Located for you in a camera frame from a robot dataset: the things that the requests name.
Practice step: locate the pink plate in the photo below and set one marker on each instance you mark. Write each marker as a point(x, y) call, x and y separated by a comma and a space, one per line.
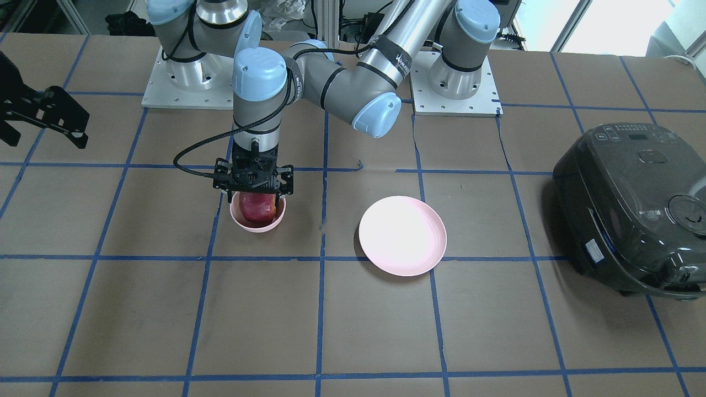
point(403, 236)

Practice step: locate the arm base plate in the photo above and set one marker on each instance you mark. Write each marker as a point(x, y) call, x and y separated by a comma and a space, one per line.
point(205, 84)
point(442, 91)

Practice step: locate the red apple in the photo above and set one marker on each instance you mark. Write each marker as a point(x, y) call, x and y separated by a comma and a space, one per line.
point(257, 208)

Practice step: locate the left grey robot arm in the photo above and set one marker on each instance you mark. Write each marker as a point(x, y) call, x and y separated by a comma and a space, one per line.
point(441, 45)

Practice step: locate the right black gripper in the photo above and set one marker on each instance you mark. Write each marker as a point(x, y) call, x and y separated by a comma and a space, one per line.
point(15, 84)

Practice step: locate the aluminium frame post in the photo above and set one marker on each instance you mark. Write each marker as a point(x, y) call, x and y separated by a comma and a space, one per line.
point(328, 21)

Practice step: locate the pink bowl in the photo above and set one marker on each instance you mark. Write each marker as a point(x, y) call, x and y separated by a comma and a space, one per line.
point(247, 225)

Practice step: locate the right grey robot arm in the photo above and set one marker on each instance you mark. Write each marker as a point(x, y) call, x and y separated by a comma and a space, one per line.
point(198, 39)

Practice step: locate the black rice cooker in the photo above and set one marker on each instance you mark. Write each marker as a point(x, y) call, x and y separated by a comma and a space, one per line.
point(633, 198)

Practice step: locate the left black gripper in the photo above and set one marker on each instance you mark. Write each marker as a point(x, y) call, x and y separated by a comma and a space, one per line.
point(222, 176)

